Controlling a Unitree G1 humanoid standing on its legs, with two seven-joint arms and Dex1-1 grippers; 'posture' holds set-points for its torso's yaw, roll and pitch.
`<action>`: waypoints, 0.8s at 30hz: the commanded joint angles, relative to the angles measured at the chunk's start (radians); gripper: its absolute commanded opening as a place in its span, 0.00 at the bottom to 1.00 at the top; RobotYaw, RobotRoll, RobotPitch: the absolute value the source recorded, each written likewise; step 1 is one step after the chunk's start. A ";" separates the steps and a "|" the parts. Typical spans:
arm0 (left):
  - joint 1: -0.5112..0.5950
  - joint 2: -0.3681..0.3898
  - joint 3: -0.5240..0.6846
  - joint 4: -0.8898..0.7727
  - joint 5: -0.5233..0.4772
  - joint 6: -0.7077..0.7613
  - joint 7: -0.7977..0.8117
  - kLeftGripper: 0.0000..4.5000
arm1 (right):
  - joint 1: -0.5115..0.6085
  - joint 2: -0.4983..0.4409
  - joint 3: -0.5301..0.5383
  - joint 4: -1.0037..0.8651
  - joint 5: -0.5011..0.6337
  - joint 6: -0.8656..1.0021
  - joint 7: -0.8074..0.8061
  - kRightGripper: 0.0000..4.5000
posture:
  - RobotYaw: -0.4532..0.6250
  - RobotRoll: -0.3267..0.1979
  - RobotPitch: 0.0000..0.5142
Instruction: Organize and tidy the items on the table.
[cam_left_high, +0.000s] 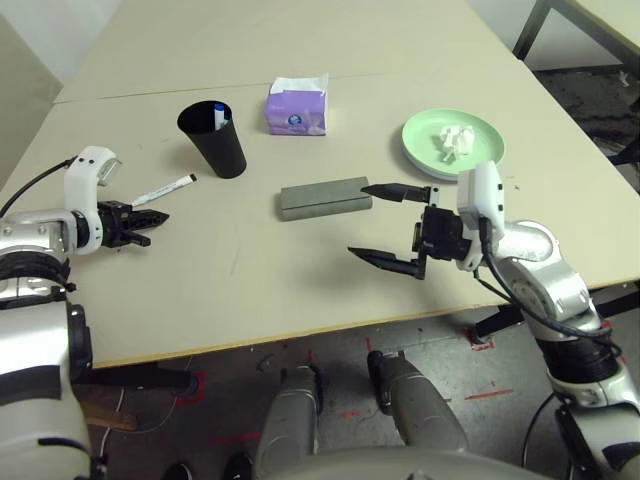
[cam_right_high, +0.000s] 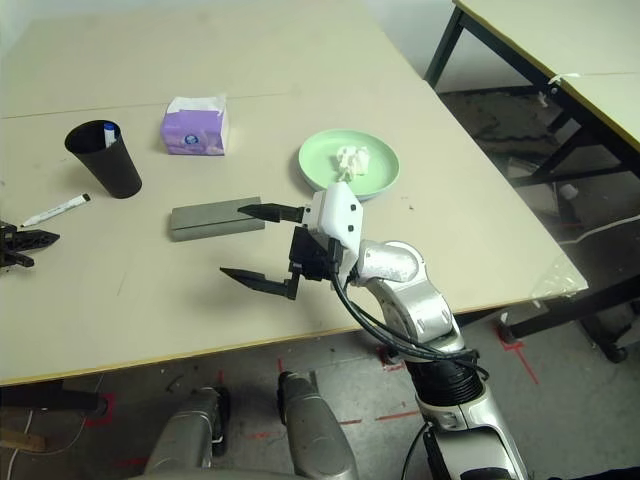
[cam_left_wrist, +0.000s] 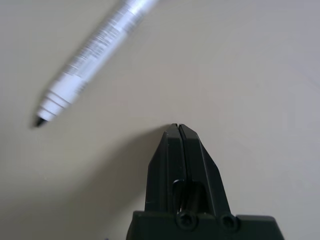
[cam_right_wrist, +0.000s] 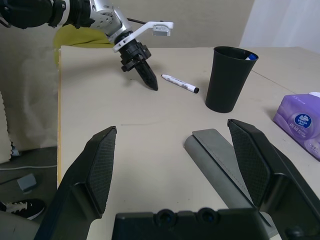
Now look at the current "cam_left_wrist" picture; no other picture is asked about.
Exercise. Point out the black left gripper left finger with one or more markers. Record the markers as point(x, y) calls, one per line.
point(170, 170)

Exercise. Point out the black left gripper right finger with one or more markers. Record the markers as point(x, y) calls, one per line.
point(202, 170)

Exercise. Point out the white marker with black cap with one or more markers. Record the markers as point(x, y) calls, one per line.
point(100, 47)

